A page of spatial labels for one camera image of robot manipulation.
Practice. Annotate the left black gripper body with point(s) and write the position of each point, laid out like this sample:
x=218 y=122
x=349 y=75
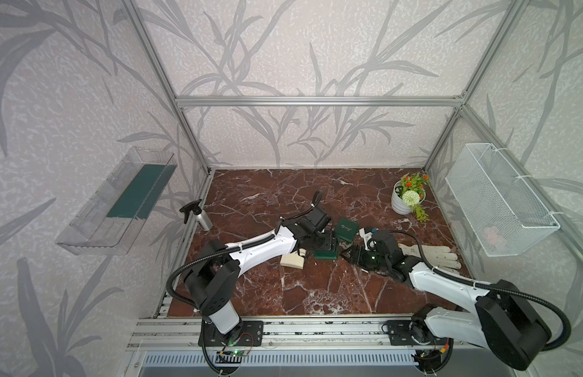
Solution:
x=322 y=240

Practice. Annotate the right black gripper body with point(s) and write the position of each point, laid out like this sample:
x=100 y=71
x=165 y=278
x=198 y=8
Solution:
x=369 y=260

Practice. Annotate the green bow box lid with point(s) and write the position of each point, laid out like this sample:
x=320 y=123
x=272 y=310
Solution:
x=326 y=255

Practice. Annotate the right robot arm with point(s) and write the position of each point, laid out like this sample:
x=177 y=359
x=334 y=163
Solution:
x=515 y=326

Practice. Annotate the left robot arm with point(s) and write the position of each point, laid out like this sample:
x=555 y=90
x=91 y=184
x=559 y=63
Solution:
x=207 y=283

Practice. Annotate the green jewelry box right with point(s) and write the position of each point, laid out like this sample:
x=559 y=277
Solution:
x=346 y=230

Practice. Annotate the white work glove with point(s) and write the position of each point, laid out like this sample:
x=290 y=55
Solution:
x=440 y=256

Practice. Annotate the potted flower plant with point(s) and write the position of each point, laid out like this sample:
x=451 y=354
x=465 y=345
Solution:
x=408 y=196

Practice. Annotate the black trigger spray bottle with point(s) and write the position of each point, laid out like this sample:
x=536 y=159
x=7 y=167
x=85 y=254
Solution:
x=194 y=209

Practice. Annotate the green pad in shelf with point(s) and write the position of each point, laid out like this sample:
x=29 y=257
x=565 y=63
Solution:
x=142 y=194

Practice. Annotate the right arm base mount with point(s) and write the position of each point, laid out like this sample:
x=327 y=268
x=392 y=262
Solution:
x=413 y=331

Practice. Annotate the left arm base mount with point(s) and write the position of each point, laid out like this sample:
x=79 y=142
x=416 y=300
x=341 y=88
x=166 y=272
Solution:
x=248 y=333

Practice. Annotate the white wire mesh basket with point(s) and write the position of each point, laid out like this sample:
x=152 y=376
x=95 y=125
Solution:
x=504 y=212

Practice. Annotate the aluminium frame rail front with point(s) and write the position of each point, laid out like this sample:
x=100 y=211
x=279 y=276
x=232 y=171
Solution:
x=324 y=332

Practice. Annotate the clear acrylic wall shelf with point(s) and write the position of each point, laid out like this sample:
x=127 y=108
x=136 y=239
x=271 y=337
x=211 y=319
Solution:
x=112 y=219

